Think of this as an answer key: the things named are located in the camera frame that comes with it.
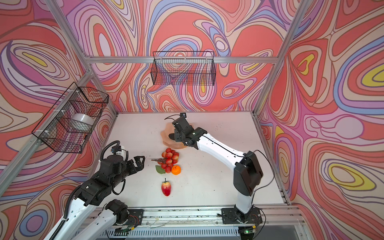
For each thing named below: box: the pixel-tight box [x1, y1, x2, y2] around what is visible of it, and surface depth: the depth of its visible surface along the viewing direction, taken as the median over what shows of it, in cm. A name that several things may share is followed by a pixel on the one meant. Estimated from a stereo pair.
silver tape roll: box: [71, 113, 95, 129], surface depth 73 cm
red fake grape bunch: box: [151, 147, 180, 174], surface depth 90 cm
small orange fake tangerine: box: [171, 165, 182, 176], surface depth 88 cm
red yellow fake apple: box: [161, 178, 172, 197], surface depth 82 cm
